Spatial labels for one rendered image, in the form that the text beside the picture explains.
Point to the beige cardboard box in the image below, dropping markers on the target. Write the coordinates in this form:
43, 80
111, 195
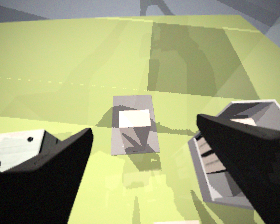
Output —
212, 164
205, 150

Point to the grey open-top bin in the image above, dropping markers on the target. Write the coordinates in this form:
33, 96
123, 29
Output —
220, 188

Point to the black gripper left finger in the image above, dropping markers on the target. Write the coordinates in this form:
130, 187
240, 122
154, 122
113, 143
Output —
42, 189

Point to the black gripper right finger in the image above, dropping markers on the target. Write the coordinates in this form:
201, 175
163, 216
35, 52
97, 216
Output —
251, 155

